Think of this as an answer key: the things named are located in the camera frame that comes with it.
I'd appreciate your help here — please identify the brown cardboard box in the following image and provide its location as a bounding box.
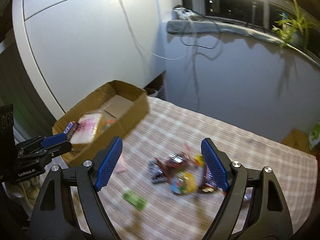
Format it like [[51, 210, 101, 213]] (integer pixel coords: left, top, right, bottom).
[[53, 80, 149, 167]]

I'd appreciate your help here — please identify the clear bag dark snack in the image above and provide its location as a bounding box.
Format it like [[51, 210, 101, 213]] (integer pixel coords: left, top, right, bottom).
[[155, 152, 190, 182]]

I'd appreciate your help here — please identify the egg-shaped orange white candy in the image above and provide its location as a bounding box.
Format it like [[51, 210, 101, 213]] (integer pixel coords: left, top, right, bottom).
[[170, 171, 197, 195]]

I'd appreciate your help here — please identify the checkered beige tablecloth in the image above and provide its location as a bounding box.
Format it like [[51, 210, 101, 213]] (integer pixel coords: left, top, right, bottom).
[[60, 95, 318, 240]]

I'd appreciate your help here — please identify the yellow snack packet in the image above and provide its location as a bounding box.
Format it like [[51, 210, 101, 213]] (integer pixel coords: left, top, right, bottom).
[[194, 154, 205, 167]]

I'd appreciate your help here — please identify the white power strip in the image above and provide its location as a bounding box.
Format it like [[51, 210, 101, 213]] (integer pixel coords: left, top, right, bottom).
[[173, 5, 198, 20]]

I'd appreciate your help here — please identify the black cable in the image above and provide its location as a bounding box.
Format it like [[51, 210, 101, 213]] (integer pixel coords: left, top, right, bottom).
[[178, 17, 223, 51]]

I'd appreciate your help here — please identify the white cable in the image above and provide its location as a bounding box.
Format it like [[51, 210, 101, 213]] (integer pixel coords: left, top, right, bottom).
[[117, 0, 196, 61]]

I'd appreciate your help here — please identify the white cabinet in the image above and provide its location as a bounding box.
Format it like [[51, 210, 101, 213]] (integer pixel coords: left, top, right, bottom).
[[12, 0, 181, 119]]

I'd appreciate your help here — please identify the packaged toast bread slice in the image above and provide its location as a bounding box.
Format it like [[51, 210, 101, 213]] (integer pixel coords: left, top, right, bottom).
[[70, 113, 104, 145]]

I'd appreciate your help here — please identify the Snickers bar brown wrapper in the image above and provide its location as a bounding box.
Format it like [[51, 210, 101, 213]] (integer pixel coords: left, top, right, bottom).
[[198, 164, 219, 194]]

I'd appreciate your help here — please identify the black white snack packet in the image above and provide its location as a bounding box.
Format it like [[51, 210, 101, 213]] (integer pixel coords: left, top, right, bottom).
[[148, 161, 167, 184]]

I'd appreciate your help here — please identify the grey windowsill mat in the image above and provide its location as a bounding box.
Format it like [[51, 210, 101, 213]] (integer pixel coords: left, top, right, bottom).
[[166, 19, 320, 61]]

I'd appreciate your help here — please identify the green tissue box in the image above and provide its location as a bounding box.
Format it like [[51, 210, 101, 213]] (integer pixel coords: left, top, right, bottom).
[[308, 121, 320, 151]]

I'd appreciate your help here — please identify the green potted plant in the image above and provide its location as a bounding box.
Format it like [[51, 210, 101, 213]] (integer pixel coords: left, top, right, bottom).
[[272, 0, 319, 53]]

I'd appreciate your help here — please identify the green small snack packet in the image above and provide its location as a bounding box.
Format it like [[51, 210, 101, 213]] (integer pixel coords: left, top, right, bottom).
[[122, 189, 147, 211]]

